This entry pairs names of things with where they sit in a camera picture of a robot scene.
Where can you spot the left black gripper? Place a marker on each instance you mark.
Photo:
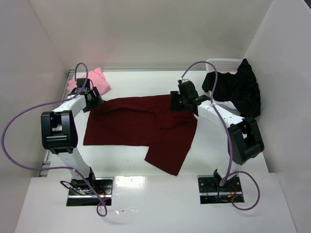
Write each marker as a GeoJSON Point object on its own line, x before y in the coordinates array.
{"type": "Point", "coordinates": [96, 100]}

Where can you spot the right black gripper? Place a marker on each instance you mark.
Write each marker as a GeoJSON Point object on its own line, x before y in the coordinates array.
{"type": "Point", "coordinates": [175, 101]}

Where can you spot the dark red t shirt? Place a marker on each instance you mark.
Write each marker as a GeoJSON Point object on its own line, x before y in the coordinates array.
{"type": "Point", "coordinates": [144, 121]}

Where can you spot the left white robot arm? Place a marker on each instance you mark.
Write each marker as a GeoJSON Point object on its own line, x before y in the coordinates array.
{"type": "Point", "coordinates": [59, 134]}

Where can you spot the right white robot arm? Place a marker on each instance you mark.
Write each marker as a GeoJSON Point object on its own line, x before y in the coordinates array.
{"type": "Point", "coordinates": [244, 140]}

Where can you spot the pink folded t shirt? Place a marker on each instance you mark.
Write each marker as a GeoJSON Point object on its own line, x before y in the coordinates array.
{"type": "Point", "coordinates": [98, 79]}

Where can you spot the white plastic basket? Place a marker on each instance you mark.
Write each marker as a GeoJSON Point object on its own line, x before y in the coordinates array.
{"type": "Point", "coordinates": [226, 65]}

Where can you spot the black t shirt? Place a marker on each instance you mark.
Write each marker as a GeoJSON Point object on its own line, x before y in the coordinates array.
{"type": "Point", "coordinates": [240, 89]}

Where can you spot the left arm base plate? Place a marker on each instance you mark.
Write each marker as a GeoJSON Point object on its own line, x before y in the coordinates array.
{"type": "Point", "coordinates": [80, 194]}

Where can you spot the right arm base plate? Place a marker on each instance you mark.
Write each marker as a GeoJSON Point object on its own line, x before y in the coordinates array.
{"type": "Point", "coordinates": [211, 193]}

